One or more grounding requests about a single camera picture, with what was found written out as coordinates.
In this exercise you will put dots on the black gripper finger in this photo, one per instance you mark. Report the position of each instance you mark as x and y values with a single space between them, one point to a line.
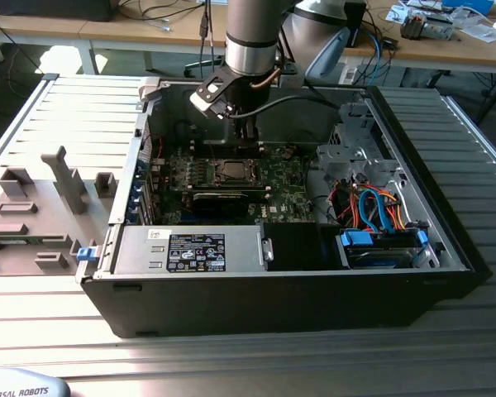
239 131
252 130

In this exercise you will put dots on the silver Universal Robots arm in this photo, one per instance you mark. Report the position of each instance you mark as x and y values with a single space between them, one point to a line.
252 37

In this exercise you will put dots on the CPU socket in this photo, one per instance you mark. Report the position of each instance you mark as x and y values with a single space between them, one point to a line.
213 181

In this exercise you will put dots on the CPU cooler with fan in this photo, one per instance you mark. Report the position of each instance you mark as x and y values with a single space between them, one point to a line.
417 27

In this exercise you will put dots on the green motherboard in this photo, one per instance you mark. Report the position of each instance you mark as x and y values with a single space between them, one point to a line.
289 194

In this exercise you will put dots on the black graphics card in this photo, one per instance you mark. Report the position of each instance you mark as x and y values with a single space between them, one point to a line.
221 204

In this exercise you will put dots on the silver metal drive cage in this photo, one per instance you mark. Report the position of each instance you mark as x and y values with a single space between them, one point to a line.
355 155

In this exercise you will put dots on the wooden desk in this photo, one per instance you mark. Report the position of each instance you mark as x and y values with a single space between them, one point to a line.
149 31
438 51

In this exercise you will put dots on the black rating label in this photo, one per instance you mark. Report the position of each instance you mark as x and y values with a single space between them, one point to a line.
196 252

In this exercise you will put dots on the silver power supply unit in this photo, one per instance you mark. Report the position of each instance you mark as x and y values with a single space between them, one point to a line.
140 248

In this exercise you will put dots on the black open PC case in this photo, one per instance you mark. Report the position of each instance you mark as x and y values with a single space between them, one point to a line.
248 306

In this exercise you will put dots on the hard disk in blue carrier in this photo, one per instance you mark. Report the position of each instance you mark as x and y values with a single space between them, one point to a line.
380 258

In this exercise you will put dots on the blue case latch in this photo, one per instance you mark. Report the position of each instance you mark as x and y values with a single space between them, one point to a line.
87 254

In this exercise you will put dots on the grey parts rack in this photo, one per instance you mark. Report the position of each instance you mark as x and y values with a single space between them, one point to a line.
45 231

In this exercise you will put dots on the black device box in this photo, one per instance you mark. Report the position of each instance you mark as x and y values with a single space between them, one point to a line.
49 10

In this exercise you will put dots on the blue cardboard box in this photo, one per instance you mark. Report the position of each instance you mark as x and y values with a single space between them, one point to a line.
471 5

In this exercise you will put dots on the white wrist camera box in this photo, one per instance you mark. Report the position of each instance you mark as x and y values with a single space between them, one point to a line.
208 101
290 78

